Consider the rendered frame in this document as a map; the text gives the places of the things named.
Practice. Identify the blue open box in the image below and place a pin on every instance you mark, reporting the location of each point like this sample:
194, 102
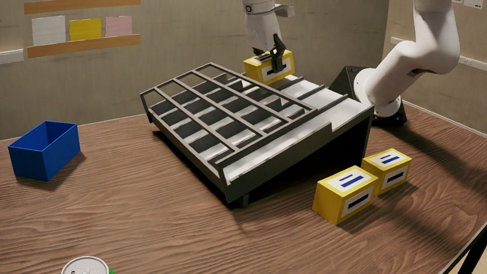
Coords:
43, 151

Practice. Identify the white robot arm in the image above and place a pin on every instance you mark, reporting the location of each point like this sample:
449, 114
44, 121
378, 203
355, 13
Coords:
437, 50

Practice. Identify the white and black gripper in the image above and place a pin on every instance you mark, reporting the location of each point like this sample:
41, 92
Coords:
263, 33

